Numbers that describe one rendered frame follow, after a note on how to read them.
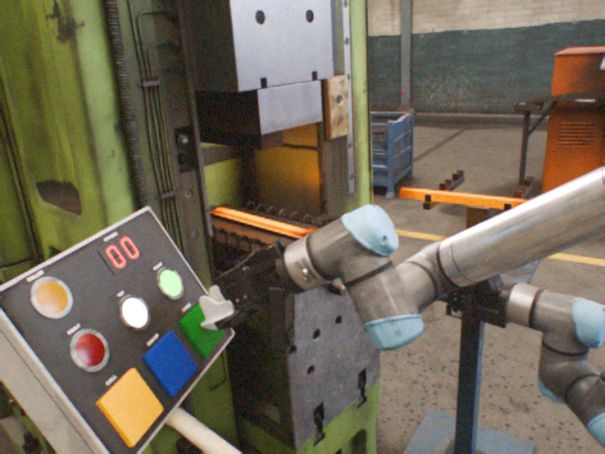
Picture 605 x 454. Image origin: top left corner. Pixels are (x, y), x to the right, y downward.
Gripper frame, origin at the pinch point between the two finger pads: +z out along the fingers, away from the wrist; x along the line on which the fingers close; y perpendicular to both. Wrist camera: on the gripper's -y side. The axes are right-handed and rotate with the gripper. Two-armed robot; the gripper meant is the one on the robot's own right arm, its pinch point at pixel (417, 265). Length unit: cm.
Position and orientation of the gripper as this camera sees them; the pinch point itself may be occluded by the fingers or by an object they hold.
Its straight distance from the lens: 108.9
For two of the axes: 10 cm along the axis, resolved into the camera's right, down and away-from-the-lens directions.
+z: -7.3, -1.9, 6.6
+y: 0.6, 9.4, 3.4
